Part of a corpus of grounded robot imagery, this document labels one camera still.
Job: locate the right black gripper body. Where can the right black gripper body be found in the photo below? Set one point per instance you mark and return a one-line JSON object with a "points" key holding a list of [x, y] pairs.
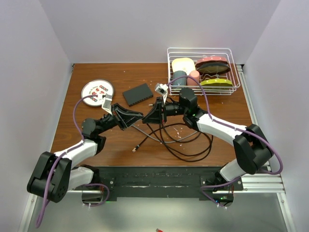
{"points": [[161, 115]]}

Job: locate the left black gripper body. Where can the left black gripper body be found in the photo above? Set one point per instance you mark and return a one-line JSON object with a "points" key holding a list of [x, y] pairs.
{"points": [[120, 119]]}

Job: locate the black network switch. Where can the black network switch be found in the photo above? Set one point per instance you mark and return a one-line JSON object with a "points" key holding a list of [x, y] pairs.
{"points": [[137, 94]]}

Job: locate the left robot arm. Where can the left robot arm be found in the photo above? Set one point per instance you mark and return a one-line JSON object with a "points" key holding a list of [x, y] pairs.
{"points": [[56, 173]]}

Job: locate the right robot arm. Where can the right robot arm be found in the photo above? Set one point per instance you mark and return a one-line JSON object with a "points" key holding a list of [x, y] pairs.
{"points": [[249, 143]]}

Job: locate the round white patterned plate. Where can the round white patterned plate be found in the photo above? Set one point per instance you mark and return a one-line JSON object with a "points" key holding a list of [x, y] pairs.
{"points": [[96, 89]]}

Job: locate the dark grey cup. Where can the dark grey cup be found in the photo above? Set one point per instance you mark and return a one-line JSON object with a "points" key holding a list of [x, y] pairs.
{"points": [[179, 77]]}

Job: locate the pink cup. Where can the pink cup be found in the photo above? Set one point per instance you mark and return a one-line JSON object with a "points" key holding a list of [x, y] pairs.
{"points": [[195, 78]]}

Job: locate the cream yellow plate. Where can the cream yellow plate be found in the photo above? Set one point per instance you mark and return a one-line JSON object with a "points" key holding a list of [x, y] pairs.
{"points": [[186, 65]]}

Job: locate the olive green bowl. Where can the olive green bowl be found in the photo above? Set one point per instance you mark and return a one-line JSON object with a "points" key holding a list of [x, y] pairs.
{"points": [[217, 82]]}

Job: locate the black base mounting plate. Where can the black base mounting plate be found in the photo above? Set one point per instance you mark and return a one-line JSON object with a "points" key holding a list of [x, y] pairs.
{"points": [[160, 182]]}

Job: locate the black brown bowl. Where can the black brown bowl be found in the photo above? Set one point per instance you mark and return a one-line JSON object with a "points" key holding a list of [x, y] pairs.
{"points": [[214, 68]]}

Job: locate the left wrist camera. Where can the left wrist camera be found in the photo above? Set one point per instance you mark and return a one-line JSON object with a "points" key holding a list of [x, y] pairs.
{"points": [[107, 103]]}

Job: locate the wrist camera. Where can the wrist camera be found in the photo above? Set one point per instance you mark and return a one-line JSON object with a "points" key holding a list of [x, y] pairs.
{"points": [[107, 103], [162, 89]]}

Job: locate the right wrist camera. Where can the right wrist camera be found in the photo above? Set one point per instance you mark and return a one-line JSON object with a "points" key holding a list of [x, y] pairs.
{"points": [[162, 89]]}

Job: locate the white wire dish rack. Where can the white wire dish rack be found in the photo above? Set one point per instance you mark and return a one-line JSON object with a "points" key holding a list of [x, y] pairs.
{"points": [[197, 53]]}

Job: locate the aluminium frame rail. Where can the aluminium frame rail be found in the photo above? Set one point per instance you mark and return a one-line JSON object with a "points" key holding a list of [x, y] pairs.
{"points": [[262, 181]]}

